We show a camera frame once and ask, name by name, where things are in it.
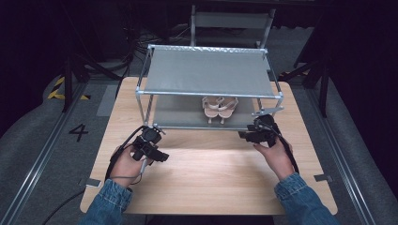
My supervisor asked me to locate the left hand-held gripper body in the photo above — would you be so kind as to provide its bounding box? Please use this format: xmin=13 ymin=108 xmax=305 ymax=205
xmin=130 ymin=124 xmax=163 ymax=163

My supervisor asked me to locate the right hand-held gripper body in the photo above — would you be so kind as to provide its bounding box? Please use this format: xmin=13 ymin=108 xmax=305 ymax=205
xmin=247 ymin=106 xmax=285 ymax=148

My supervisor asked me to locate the white slingback high-heel shoe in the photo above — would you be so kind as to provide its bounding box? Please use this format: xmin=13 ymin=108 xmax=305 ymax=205
xmin=201 ymin=96 xmax=225 ymax=125
xmin=217 ymin=97 xmax=239 ymax=126

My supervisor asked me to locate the grey metal shoe rack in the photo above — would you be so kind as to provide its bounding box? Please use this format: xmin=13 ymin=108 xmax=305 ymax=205
xmin=134 ymin=44 xmax=284 ymax=132

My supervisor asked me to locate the person's left hand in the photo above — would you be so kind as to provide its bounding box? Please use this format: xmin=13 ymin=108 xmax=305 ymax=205
xmin=110 ymin=142 xmax=155 ymax=188

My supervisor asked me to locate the person's right hand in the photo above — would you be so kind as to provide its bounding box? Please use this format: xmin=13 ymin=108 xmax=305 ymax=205
xmin=253 ymin=137 xmax=297 ymax=182

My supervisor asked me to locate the grey tape piece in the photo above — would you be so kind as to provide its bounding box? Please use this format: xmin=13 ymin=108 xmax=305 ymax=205
xmin=84 ymin=177 xmax=102 ymax=189
xmin=314 ymin=173 xmax=333 ymax=183

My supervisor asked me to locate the black tripod stand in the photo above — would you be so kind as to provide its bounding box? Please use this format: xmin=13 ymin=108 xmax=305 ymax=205
xmin=60 ymin=51 xmax=124 ymax=113
xmin=281 ymin=54 xmax=333 ymax=118

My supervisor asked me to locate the yellow black floor tape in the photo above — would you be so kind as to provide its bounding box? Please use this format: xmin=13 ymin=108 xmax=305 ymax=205
xmin=46 ymin=76 xmax=92 ymax=101

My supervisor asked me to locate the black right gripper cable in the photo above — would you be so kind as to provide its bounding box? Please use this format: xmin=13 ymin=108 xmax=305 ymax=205
xmin=258 ymin=120 xmax=300 ymax=175

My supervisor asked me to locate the thin grey cable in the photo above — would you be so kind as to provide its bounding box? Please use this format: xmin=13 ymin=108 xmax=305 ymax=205
xmin=108 ymin=157 xmax=148 ymax=186

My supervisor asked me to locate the bundle of floor cables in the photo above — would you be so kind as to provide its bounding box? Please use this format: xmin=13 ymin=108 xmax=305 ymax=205
xmin=134 ymin=22 xmax=192 ymax=49

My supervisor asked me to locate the grey metal frame rack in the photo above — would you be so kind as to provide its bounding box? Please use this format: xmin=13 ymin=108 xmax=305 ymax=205
xmin=190 ymin=4 xmax=277 ymax=50

